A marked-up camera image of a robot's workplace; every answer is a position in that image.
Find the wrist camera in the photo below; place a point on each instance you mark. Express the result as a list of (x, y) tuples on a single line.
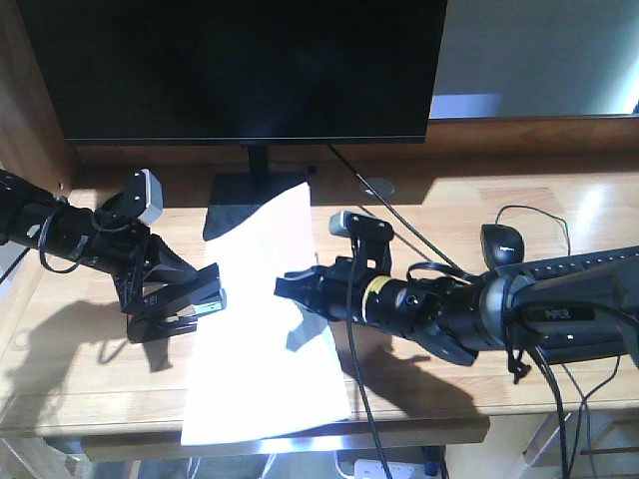
[(369, 236), (142, 198)]

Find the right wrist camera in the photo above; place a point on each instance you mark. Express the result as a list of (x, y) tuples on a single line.
[(369, 236)]

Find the black keyboard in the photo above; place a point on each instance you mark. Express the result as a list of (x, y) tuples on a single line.
[(576, 308)]

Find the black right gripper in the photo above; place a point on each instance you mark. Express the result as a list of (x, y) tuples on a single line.
[(411, 309)]

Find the white paper sheet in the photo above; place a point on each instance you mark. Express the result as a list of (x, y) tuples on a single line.
[(263, 367)]

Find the wooden desk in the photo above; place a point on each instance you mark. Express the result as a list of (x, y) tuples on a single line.
[(68, 370)]

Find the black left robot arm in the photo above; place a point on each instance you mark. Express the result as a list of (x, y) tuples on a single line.
[(19, 222)]

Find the white power strip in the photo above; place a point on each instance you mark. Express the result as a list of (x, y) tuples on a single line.
[(366, 468)]

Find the grey desk cable grommet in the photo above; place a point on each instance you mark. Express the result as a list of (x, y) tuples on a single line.
[(383, 186)]

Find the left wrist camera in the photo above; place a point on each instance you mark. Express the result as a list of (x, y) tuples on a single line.
[(142, 198)]

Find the black computer mouse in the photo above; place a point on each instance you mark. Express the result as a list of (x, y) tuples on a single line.
[(501, 245)]

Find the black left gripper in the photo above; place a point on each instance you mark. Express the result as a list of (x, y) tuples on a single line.
[(125, 252)]

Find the black computer monitor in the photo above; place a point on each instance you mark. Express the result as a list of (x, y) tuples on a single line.
[(246, 73)]

